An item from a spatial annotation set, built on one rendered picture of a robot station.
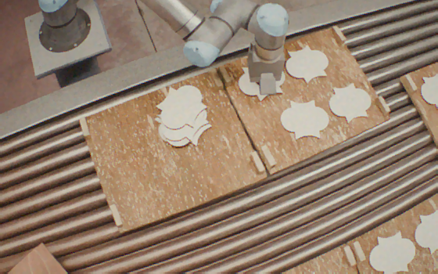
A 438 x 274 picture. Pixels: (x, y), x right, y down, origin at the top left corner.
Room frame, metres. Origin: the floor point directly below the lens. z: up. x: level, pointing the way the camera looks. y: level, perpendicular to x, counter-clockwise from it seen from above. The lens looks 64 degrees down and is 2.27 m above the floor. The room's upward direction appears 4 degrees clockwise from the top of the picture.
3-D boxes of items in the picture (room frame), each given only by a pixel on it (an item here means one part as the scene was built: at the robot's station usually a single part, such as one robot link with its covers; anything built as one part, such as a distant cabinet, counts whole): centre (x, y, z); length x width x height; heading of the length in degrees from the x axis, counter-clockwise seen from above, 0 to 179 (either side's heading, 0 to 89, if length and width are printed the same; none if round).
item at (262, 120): (0.78, -0.24, 0.93); 0.41 x 0.35 x 0.02; 118
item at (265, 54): (0.80, -0.11, 1.13); 0.08 x 0.08 x 0.05
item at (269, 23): (0.80, -0.11, 1.20); 0.09 x 0.08 x 0.11; 61
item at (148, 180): (0.58, 0.13, 0.93); 0.41 x 0.35 x 0.02; 117
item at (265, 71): (0.78, -0.11, 1.05); 0.12 x 0.09 x 0.16; 9
